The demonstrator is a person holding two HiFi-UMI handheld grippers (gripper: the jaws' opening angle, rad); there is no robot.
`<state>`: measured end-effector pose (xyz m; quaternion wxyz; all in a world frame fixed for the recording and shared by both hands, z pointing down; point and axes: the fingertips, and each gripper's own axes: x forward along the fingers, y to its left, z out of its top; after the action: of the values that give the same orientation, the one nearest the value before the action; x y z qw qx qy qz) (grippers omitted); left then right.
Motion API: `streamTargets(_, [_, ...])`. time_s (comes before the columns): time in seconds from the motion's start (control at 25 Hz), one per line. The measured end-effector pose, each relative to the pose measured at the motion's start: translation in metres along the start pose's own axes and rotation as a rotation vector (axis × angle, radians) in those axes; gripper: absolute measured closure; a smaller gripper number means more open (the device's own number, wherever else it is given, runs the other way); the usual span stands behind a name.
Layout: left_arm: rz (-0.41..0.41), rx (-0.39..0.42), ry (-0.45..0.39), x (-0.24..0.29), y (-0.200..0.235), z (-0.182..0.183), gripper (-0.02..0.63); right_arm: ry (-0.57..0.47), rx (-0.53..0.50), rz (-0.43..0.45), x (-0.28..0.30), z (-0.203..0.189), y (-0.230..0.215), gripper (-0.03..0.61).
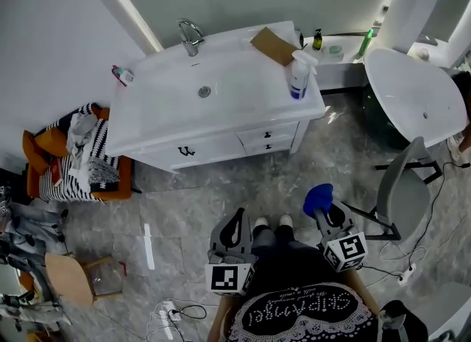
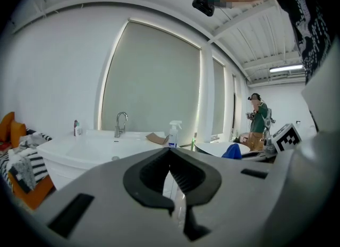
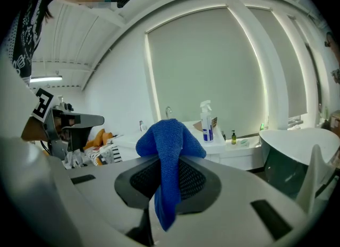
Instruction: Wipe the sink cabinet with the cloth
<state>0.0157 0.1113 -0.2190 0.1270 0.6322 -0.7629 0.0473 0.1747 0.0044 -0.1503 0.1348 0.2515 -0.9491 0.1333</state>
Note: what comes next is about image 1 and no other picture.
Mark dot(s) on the person's left forearm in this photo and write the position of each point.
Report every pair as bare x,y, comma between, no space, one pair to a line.
220,322

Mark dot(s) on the brown cardboard sheet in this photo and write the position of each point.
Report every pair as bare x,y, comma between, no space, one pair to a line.
274,44

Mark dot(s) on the black white patterned pillow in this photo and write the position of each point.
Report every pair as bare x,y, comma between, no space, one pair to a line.
103,173

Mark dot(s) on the person's right forearm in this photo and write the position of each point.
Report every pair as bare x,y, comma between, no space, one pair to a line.
362,289

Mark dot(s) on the white power strip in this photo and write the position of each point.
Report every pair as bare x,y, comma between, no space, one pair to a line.
406,274
171,311

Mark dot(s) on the white vanity cabinet with sink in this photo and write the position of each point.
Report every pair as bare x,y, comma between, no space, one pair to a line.
239,87

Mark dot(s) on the grey white clothes pile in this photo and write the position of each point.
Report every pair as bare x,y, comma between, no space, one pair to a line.
79,131

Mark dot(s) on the white round table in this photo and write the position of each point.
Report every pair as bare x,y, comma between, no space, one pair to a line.
404,87

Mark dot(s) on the white cabinet door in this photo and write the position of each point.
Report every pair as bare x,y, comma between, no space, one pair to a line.
254,136
217,147
162,156

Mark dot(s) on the white spray bottle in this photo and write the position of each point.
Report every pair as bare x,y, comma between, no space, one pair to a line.
299,79

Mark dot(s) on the red bracket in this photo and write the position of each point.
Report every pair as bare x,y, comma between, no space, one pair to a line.
123,267

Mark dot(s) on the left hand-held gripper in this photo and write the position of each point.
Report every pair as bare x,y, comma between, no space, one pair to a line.
224,278

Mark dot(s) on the pink green toiletry item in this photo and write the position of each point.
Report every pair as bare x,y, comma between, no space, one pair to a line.
123,75

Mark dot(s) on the person's legs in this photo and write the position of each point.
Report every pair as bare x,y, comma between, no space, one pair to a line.
272,239

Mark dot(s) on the red book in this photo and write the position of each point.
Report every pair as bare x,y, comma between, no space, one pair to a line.
57,173

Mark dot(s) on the small white drawer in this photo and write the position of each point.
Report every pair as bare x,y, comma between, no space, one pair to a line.
254,148

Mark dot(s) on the green bottle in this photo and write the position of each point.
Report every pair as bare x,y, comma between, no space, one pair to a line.
365,44

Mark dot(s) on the wooden stool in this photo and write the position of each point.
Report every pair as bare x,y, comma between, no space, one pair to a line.
68,278

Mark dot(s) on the person's right white shoe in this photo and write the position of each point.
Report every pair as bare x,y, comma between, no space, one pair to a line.
285,220

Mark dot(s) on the blue cloth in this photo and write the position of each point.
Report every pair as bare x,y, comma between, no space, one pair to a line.
318,199

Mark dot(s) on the person's left white shoe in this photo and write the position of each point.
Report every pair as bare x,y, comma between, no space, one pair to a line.
261,221

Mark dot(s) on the black white striped blanket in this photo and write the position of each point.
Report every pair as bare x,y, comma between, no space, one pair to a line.
73,186

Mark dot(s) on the white glossy furniture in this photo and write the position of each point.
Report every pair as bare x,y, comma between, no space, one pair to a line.
449,315

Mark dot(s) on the person's black shirt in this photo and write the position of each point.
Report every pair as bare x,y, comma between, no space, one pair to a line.
294,315

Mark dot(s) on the white low ledge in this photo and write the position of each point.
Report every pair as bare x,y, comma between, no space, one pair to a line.
338,75

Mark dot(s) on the chrome faucet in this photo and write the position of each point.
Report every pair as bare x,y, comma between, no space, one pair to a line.
189,44

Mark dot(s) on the grey chair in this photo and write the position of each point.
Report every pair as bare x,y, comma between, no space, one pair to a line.
401,193

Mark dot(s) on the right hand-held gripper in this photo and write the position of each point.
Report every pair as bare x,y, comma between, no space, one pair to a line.
347,252

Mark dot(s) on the dark pump bottle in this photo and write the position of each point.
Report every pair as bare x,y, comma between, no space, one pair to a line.
317,42

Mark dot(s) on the person's white shoe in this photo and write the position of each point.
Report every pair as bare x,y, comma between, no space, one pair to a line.
285,220
261,221

